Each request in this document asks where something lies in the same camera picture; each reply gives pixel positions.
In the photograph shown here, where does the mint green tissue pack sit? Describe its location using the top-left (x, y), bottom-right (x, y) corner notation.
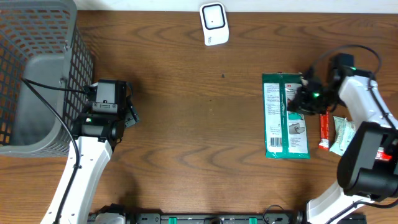
top-left (329, 116), bottom-right (356, 156)

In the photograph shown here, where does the red coffee stick sachet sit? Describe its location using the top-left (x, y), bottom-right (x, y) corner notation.
top-left (318, 111), bottom-right (329, 151)

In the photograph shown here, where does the green white wipes pack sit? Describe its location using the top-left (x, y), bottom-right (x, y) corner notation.
top-left (262, 73), bottom-right (310, 159)

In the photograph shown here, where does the red candy bag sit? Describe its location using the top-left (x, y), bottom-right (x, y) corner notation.
top-left (375, 147), bottom-right (392, 162)

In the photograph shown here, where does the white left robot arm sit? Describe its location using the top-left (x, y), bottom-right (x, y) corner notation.
top-left (42, 80), bottom-right (139, 223)

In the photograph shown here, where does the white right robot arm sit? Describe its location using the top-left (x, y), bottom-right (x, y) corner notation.
top-left (288, 66), bottom-right (397, 223)

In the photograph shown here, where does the white barcode scanner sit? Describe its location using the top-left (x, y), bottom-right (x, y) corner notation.
top-left (199, 2), bottom-right (229, 46)

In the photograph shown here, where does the grey plastic mesh basket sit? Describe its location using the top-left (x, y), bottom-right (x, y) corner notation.
top-left (1, 1), bottom-right (94, 157)

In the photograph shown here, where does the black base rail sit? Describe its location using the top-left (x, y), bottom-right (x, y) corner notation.
top-left (86, 203), bottom-right (305, 224)

